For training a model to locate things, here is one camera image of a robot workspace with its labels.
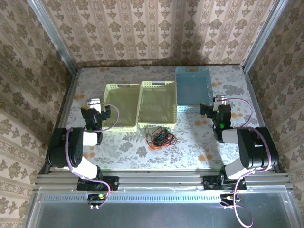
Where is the aluminium mounting rail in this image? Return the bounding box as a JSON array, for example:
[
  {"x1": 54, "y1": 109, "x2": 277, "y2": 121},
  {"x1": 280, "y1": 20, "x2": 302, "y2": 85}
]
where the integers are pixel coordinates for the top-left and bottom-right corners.
[{"x1": 33, "y1": 171, "x2": 292, "y2": 191}]

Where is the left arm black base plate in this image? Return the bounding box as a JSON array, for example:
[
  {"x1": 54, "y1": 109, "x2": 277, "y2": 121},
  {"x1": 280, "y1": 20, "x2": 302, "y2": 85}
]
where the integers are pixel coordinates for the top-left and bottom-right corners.
[{"x1": 77, "y1": 176, "x2": 119, "y2": 191}]

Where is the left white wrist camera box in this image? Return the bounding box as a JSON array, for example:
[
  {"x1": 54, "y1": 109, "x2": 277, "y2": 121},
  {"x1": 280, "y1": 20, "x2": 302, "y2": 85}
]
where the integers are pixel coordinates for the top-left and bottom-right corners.
[{"x1": 86, "y1": 97, "x2": 101, "y2": 107}]

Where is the blue plastic basket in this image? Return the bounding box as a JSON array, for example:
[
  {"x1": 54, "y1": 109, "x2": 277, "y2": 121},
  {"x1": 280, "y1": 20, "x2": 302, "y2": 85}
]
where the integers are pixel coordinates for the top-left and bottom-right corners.
[{"x1": 175, "y1": 66, "x2": 214, "y2": 114}]

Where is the black connector box with lights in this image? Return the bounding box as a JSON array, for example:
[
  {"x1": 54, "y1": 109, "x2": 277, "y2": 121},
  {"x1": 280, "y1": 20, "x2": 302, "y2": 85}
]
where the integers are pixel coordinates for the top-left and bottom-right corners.
[
  {"x1": 87, "y1": 193, "x2": 108, "y2": 206},
  {"x1": 219, "y1": 193, "x2": 241, "y2": 206}
]

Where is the floral table cloth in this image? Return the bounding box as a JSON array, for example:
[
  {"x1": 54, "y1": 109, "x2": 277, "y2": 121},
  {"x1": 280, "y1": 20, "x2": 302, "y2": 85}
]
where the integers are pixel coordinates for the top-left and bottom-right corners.
[{"x1": 56, "y1": 66, "x2": 271, "y2": 170}]

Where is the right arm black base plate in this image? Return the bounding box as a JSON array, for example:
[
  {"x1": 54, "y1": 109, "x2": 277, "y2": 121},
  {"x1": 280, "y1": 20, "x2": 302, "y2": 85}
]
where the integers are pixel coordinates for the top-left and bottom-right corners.
[{"x1": 203, "y1": 175, "x2": 247, "y2": 190}]

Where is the grey metal sheet panel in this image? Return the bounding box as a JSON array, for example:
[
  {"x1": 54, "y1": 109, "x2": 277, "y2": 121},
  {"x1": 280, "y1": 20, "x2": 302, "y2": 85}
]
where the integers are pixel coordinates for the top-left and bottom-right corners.
[{"x1": 25, "y1": 186, "x2": 300, "y2": 228}]

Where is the slotted metal cable duct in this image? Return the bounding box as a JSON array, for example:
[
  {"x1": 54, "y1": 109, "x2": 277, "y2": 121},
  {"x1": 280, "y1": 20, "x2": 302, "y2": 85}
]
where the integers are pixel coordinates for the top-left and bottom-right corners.
[{"x1": 39, "y1": 192, "x2": 222, "y2": 203}]

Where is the aluminium corner post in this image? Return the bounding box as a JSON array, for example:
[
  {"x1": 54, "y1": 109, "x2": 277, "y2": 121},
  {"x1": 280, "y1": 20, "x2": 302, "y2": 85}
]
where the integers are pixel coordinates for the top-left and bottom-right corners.
[
  {"x1": 27, "y1": 0, "x2": 79, "y2": 74},
  {"x1": 242, "y1": 0, "x2": 289, "y2": 72}
]

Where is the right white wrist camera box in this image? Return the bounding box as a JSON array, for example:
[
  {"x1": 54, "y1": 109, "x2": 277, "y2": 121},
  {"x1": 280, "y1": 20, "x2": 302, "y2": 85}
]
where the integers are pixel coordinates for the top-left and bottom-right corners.
[{"x1": 214, "y1": 95, "x2": 228, "y2": 105}]

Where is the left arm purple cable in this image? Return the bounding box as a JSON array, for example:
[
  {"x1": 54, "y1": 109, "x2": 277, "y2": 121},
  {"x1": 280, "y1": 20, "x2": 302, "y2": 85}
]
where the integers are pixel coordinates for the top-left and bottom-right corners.
[{"x1": 65, "y1": 102, "x2": 120, "y2": 209}]

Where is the aluminium table side rail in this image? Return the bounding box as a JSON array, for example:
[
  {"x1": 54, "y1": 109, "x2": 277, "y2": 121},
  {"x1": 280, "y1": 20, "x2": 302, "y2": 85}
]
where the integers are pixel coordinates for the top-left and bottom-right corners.
[
  {"x1": 45, "y1": 71, "x2": 80, "y2": 172},
  {"x1": 242, "y1": 68, "x2": 283, "y2": 172}
]

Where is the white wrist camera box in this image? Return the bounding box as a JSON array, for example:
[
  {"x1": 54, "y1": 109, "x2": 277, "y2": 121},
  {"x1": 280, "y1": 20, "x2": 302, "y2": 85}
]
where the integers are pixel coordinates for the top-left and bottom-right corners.
[
  {"x1": 214, "y1": 95, "x2": 228, "y2": 105},
  {"x1": 86, "y1": 97, "x2": 101, "y2": 107}
]

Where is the thin red cable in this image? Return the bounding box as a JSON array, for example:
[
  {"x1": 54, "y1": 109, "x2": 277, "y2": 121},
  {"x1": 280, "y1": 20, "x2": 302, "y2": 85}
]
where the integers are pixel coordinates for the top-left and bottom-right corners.
[{"x1": 146, "y1": 127, "x2": 178, "y2": 150}]

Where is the pale yellow plastic basket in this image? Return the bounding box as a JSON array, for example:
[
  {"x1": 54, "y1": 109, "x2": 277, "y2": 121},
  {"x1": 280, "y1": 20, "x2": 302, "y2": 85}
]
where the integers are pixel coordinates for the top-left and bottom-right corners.
[
  {"x1": 137, "y1": 80, "x2": 178, "y2": 129},
  {"x1": 102, "y1": 83, "x2": 141, "y2": 133}
]

